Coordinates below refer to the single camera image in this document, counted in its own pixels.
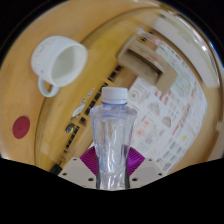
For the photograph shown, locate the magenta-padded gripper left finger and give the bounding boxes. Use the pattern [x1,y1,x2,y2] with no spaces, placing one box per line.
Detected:
[57,145,99,190]

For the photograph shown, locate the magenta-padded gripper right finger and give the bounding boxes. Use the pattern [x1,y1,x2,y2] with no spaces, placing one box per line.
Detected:
[125,146,167,190]

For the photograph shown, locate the clear plastic water bottle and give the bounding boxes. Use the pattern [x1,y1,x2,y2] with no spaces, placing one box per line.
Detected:
[89,86,138,191]

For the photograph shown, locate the small dark round object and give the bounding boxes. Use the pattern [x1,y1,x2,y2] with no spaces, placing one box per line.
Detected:
[65,123,76,134]

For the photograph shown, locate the small white card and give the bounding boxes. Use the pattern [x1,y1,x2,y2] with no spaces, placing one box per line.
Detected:
[71,103,87,118]

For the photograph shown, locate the flat round red coaster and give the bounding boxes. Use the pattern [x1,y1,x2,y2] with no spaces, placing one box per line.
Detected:
[12,115,31,140]

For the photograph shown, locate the white ceramic mug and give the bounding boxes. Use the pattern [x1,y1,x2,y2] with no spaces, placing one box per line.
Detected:
[30,35,89,98]

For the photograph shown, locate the large printed wall poster panel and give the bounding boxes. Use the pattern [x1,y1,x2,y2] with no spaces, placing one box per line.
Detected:
[128,28,208,173]

